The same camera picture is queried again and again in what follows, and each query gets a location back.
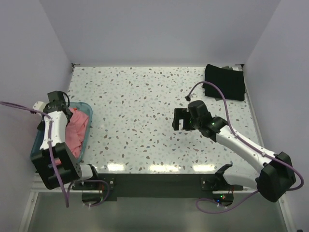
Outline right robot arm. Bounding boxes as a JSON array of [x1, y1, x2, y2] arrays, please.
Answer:
[[172, 100, 296, 203]]

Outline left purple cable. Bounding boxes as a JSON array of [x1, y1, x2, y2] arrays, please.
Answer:
[[0, 101, 112, 208]]

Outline teal plastic basket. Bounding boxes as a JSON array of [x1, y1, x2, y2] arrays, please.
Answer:
[[30, 101, 93, 170]]

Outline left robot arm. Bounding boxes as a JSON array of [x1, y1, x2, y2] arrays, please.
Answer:
[[30, 91, 100, 189]]

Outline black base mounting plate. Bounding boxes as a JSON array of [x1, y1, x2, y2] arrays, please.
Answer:
[[72, 174, 243, 202]]

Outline purple cable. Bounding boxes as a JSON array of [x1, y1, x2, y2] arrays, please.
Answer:
[[0, 101, 112, 208], [184, 81, 304, 216]]

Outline pink t-shirt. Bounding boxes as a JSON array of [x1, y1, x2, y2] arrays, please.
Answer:
[[65, 108, 89, 160]]

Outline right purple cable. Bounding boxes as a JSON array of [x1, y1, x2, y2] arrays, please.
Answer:
[[184, 81, 304, 216]]

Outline folded black t-shirt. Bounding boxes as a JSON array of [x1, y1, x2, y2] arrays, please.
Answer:
[[205, 64, 245, 102]]

